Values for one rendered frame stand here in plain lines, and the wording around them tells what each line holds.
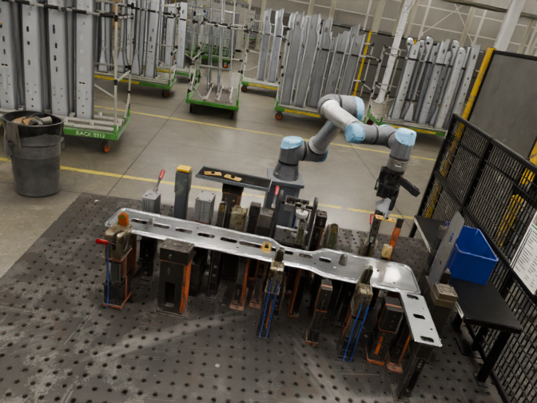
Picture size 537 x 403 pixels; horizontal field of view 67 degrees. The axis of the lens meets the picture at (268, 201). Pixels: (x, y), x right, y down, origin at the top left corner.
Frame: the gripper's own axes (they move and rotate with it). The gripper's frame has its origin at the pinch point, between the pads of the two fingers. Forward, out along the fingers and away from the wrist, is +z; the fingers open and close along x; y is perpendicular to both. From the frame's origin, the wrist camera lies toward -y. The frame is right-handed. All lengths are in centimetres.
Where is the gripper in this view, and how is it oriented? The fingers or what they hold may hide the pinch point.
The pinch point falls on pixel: (387, 214)
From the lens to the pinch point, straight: 173.2
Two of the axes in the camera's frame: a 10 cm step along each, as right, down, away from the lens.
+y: -9.8, -1.9, 0.4
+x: -1.2, 4.0, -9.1
